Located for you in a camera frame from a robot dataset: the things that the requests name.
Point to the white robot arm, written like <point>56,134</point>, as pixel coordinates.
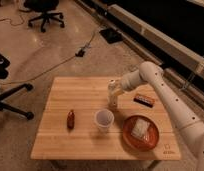
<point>190,126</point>

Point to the white plastic bottle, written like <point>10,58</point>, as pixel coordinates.
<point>112,98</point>

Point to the black orange snack bar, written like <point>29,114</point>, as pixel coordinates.
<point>145,100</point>

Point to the small brown sauce bottle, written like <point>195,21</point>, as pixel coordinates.
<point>71,119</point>

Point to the black floor plate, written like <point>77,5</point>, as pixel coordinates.
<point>111,35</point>

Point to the wooden table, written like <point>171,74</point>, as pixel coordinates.
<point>86,96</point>

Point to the orange plate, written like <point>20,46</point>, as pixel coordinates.
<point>148,142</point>

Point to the long grey rail beam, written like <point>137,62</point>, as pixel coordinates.
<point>175,27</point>

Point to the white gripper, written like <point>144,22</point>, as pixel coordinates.
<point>114,88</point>

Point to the black office chair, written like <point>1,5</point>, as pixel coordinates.
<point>46,10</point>

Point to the black chair base left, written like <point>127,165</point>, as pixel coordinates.
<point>7,103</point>

